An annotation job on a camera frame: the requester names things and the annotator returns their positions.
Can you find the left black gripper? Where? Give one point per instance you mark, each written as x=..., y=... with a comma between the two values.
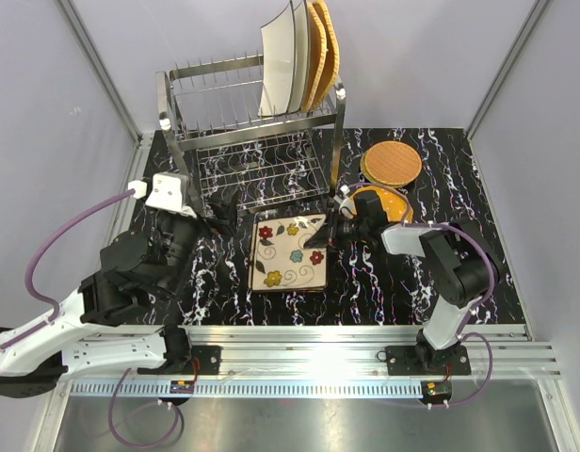
x=227, y=222

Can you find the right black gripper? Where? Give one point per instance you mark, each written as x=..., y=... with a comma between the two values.
x=320, y=238

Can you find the orange polka dot plate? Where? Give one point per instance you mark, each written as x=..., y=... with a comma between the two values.
x=395, y=207

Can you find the woven bamboo plate green rim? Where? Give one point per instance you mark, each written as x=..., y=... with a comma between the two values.
x=368, y=176

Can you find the woven orange rattan plate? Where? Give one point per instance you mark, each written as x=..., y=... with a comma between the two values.
x=395, y=162

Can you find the grey square plate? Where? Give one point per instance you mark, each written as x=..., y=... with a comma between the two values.
x=278, y=37

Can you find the floral square plate dark rim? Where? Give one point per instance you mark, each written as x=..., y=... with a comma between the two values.
x=288, y=288

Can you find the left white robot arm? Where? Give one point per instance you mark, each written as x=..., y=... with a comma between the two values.
x=81, y=335

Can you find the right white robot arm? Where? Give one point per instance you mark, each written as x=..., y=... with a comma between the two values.
x=464, y=268

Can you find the steel two-tier dish rack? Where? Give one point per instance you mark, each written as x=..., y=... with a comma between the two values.
x=224, y=144

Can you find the black marble pattern mat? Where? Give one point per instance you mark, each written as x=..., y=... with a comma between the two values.
x=362, y=289

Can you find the left small control board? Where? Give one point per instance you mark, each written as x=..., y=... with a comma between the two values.
x=182, y=387

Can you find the small control board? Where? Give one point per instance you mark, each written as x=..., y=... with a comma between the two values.
x=436, y=392
x=182, y=387

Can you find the rear woven yellow basket plate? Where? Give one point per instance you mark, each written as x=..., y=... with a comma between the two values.
x=332, y=60

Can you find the woven yellow basket plate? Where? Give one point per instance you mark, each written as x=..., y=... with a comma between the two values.
x=332, y=60
x=317, y=56

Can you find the right small control board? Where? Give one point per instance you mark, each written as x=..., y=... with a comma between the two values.
x=436, y=392

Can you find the cream square plate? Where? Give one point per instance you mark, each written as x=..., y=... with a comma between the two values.
x=302, y=59

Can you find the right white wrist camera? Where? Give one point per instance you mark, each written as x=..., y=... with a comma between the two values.
x=346, y=206

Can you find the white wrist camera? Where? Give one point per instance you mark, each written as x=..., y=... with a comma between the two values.
x=346, y=206
x=166, y=192

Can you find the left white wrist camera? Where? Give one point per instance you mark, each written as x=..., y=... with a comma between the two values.
x=166, y=192

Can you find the aluminium mounting rail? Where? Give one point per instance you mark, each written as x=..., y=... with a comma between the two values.
x=329, y=354

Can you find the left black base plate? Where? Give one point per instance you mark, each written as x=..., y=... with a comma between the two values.
x=202, y=360

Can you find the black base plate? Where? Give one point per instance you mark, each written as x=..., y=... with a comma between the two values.
x=418, y=360
x=202, y=360

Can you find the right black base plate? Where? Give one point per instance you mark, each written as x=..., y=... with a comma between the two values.
x=418, y=360

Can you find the slotted cable duct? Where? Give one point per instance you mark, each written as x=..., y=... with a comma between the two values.
x=245, y=388

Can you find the left aluminium frame post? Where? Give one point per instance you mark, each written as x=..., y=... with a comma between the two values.
x=80, y=32

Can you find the aluminium frame post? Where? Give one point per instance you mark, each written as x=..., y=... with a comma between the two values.
x=80, y=32
x=515, y=51

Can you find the right aluminium frame post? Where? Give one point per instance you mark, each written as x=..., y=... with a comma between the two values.
x=515, y=51

